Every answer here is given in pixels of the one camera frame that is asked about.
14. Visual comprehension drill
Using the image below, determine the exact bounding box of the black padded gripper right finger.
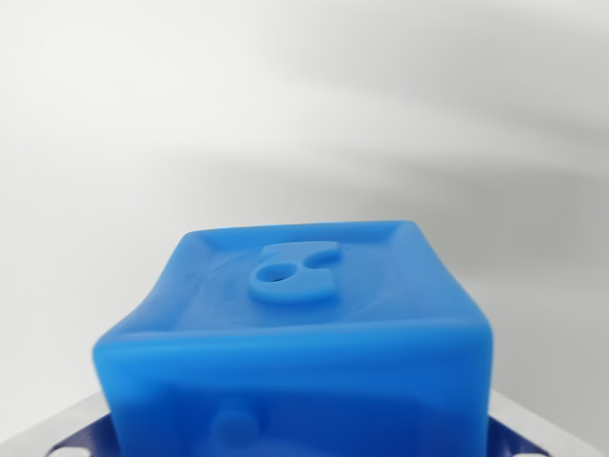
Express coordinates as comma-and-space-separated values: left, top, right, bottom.
483, 387, 565, 457

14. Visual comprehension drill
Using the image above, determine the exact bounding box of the blue soft cube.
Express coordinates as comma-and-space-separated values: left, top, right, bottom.
91, 218, 494, 457

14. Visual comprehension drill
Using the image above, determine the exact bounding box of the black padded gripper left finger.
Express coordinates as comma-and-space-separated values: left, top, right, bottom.
41, 390, 126, 457

